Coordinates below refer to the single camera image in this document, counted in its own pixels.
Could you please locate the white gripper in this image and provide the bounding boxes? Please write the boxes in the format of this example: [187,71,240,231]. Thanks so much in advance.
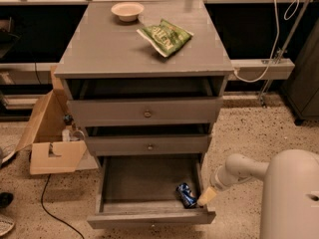
[197,165,233,206]

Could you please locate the blue pepsi can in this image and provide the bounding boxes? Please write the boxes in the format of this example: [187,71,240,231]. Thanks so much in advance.
[175,182,197,209]

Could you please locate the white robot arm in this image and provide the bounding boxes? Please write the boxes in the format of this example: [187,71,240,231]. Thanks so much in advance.
[197,149,319,239]

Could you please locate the grey bottom drawer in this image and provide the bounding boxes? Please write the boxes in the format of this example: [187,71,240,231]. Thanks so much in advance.
[88,154,215,229]

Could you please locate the grey drawer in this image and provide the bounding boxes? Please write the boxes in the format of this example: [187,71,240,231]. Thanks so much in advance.
[86,123,211,156]
[88,154,215,229]
[68,77,222,127]

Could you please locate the grey middle drawer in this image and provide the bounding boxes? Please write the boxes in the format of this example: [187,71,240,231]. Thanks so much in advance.
[86,123,211,156]

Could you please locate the grey wooden drawer cabinet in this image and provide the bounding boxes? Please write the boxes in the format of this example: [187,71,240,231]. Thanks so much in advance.
[54,0,235,161]

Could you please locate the grey top drawer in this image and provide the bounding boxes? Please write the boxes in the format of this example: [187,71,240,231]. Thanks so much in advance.
[68,77,222,127]

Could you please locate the dark grey side cabinet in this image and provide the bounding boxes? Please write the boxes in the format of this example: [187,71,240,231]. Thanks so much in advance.
[282,19,319,125]

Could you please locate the open cardboard box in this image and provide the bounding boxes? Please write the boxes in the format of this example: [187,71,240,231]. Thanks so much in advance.
[15,66,87,175]

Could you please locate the green chip bag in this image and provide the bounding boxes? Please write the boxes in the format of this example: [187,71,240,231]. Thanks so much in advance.
[137,19,193,58]

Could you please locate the metal tripod pole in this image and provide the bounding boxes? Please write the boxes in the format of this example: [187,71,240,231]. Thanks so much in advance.
[258,0,313,109]

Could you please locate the white paper bowl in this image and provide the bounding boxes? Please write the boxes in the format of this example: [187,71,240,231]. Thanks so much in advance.
[111,2,145,22]

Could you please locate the black shoe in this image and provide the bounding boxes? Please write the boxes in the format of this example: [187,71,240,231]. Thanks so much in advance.
[0,192,14,208]

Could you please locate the white hanging cable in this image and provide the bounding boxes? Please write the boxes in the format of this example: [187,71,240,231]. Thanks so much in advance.
[232,0,301,84]

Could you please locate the black floor cable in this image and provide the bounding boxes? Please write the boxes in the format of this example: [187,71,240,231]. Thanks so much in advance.
[40,173,86,239]

